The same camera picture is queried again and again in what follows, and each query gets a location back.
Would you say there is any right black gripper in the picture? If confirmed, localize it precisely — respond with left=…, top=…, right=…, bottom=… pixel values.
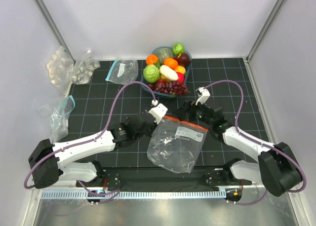
left=173, top=99, right=212, bottom=127

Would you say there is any clear bag with orange zipper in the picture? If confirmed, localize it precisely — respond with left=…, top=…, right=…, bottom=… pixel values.
left=147, top=116, right=208, bottom=174

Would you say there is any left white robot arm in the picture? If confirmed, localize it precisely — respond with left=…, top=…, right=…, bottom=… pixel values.
left=27, top=113, right=161, bottom=189

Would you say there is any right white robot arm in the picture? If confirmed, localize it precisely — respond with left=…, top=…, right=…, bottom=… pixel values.
left=174, top=101, right=307, bottom=196

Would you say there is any clear bag with blue zipper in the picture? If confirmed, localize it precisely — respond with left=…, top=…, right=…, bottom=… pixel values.
left=105, top=58, right=139, bottom=85

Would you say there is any crumpled clear bag blue zipper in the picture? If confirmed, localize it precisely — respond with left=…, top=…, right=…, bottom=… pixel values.
left=38, top=95, right=76, bottom=143

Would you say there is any bag of white pieces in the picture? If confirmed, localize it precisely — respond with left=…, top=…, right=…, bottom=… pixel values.
left=72, top=50, right=101, bottom=84
left=46, top=46, right=74, bottom=97

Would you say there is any black grid mat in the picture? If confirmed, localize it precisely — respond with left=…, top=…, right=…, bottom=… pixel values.
left=65, top=58, right=268, bottom=167

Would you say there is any red apple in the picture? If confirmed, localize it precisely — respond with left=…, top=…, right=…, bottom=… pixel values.
left=176, top=72, right=185, bottom=84

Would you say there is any yellow fruit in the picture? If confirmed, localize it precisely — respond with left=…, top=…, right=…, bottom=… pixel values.
left=175, top=66, right=186, bottom=75

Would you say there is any large green cabbage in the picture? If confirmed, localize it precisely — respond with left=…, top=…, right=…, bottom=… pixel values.
left=143, top=65, right=160, bottom=83

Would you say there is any dark red plum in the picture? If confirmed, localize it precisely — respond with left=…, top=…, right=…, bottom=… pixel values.
left=176, top=52, right=192, bottom=67

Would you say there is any orange fruit centre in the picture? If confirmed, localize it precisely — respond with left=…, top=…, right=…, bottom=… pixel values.
left=163, top=57, right=178, bottom=70

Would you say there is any orange fruit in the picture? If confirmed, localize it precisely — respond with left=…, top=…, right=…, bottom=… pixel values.
left=163, top=57, right=178, bottom=70
left=146, top=54, right=159, bottom=65

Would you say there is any orange fruit left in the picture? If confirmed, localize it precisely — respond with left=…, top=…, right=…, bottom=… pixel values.
left=146, top=54, right=159, bottom=65

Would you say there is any small green cabbage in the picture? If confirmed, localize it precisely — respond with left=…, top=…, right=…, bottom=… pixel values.
left=172, top=43, right=185, bottom=56

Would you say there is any grey green melon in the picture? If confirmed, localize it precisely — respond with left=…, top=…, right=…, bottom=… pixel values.
left=154, top=47, right=173, bottom=65

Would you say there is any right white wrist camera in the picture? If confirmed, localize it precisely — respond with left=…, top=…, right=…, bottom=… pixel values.
left=196, top=87, right=210, bottom=105

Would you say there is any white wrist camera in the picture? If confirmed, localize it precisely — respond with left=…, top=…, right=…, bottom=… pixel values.
left=196, top=87, right=210, bottom=105
left=148, top=104, right=168, bottom=124

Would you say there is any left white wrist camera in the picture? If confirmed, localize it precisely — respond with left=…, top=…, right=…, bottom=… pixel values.
left=148, top=104, right=168, bottom=124

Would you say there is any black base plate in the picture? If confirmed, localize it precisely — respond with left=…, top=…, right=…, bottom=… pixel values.
left=83, top=166, right=252, bottom=192

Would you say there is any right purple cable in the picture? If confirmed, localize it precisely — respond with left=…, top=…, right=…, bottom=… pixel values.
left=203, top=79, right=307, bottom=193

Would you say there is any purple cable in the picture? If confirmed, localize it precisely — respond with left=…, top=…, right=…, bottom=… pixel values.
left=203, top=79, right=307, bottom=193
left=23, top=81, right=157, bottom=189

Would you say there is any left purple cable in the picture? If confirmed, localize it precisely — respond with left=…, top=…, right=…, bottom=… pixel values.
left=23, top=81, right=157, bottom=189

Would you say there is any aluminium cable rail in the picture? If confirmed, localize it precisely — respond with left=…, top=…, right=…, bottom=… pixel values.
left=40, top=188, right=226, bottom=200

